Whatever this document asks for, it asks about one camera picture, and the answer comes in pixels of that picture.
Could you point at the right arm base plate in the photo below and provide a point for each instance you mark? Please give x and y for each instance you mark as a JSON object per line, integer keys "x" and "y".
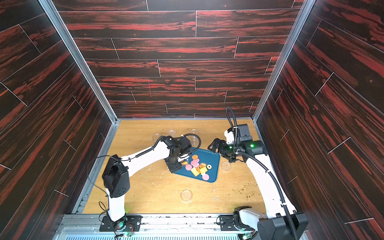
{"x": 240, "y": 223}

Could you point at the yellow square cookie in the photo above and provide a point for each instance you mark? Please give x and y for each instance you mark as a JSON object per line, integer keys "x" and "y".
{"x": 203, "y": 170}
{"x": 195, "y": 171}

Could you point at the pink round cookie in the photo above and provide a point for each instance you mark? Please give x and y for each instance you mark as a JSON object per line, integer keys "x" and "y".
{"x": 189, "y": 167}

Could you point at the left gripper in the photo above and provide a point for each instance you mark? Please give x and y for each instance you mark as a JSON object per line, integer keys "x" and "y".
{"x": 175, "y": 168}

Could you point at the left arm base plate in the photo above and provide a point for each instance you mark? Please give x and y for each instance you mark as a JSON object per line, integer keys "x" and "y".
{"x": 128, "y": 223}

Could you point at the clear jar with cookies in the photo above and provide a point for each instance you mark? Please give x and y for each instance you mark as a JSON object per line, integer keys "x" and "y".
{"x": 194, "y": 139}

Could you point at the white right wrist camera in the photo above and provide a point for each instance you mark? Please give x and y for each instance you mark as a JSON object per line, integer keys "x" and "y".
{"x": 230, "y": 136}

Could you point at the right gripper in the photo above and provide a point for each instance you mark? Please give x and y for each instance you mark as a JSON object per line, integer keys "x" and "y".
{"x": 220, "y": 146}

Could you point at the teal plastic tray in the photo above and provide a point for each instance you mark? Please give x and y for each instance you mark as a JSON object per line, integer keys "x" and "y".
{"x": 206, "y": 157}

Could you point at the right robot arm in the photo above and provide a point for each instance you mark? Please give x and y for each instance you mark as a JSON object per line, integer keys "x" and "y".
{"x": 281, "y": 221}

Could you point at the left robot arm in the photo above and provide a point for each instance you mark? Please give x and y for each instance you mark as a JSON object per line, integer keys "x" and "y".
{"x": 119, "y": 170}

